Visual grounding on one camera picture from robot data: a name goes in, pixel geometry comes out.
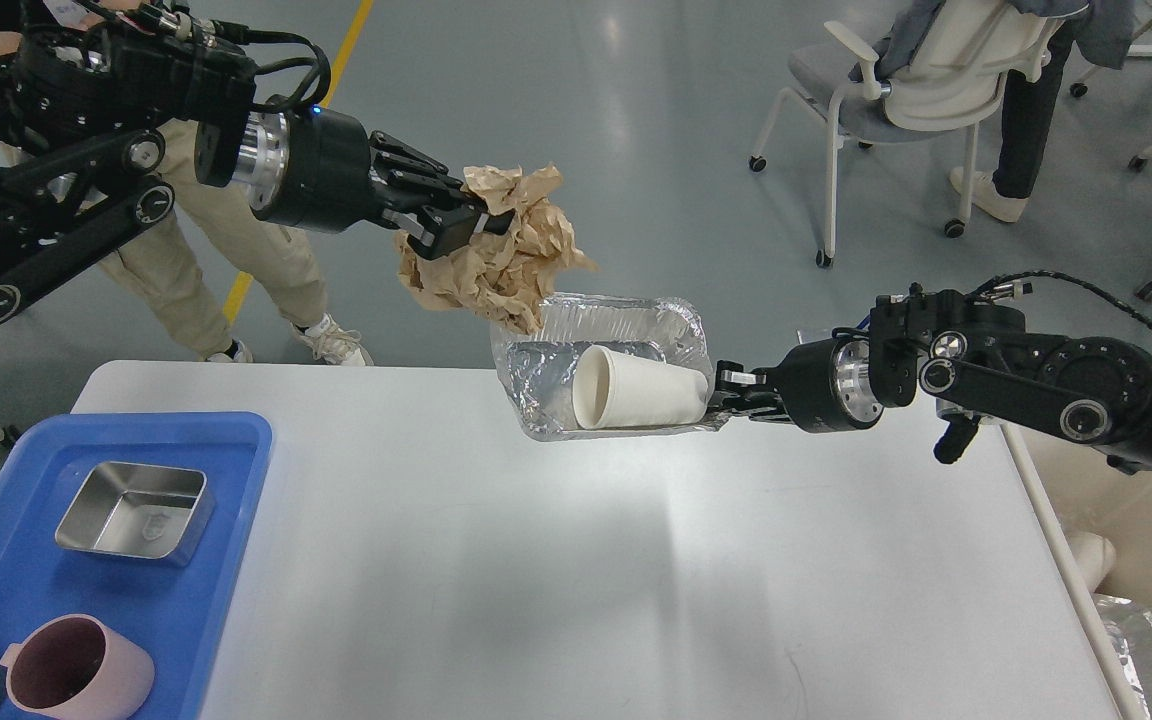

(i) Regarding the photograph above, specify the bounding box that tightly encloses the brown paper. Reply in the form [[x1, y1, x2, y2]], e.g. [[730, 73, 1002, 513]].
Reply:
[[393, 164, 598, 334]]

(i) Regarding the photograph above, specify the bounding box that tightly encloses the white paper cup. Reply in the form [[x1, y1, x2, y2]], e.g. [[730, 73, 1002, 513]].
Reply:
[[573, 344, 708, 430]]

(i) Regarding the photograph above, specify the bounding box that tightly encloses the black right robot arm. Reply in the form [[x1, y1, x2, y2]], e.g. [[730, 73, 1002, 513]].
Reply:
[[708, 272, 1152, 473]]

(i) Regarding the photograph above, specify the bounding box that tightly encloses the blue plastic tray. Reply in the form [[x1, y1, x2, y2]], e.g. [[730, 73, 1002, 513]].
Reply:
[[0, 414, 273, 719]]

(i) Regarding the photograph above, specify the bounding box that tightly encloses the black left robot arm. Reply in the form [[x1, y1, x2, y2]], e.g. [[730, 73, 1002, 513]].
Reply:
[[0, 1, 515, 324]]

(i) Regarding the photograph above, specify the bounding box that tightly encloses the white tube in bin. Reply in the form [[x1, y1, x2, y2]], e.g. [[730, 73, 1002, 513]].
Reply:
[[1066, 530, 1117, 593]]

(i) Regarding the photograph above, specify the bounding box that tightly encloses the person in black trousers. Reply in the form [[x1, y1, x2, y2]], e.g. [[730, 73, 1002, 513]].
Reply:
[[949, 0, 1137, 223]]

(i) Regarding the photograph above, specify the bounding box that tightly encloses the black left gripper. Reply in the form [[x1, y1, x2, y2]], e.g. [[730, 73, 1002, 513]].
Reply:
[[236, 108, 515, 260]]

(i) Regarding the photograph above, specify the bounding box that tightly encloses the person in beige trousers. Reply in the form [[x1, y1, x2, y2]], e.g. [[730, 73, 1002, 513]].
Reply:
[[0, 0, 376, 367]]

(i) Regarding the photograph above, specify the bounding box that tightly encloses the aluminium foil tray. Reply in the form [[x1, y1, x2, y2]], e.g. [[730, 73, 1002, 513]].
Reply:
[[488, 291, 732, 442]]

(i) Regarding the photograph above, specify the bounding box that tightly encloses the square steel container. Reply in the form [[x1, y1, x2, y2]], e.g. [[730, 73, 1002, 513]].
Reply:
[[54, 461, 217, 568]]

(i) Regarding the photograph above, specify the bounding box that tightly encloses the white office chair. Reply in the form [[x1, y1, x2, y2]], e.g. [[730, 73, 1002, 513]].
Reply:
[[748, 1, 1083, 268]]

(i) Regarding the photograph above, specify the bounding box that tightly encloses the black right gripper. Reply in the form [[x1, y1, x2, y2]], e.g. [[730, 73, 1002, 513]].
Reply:
[[708, 338, 882, 433]]

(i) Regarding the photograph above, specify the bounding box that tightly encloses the beige plastic bin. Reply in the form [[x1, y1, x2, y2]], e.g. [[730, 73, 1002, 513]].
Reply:
[[1001, 423, 1152, 719]]

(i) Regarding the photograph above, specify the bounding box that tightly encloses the foil trash in bin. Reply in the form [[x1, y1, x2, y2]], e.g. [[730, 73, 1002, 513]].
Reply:
[[1093, 594, 1152, 719]]

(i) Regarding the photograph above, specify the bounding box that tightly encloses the pink mug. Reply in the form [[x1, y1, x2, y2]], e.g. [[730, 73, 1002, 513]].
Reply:
[[0, 614, 156, 719]]

